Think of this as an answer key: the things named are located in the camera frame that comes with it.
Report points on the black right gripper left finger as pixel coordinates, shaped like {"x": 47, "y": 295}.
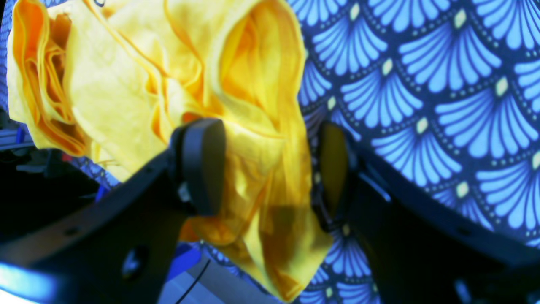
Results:
{"x": 120, "y": 250}

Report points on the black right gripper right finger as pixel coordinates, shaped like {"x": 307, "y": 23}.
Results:
{"x": 419, "y": 251}

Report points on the yellow T-shirt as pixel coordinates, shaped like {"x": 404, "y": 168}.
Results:
{"x": 111, "y": 81}

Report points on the blue fan-patterned tablecloth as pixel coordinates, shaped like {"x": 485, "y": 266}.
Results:
{"x": 445, "y": 91}

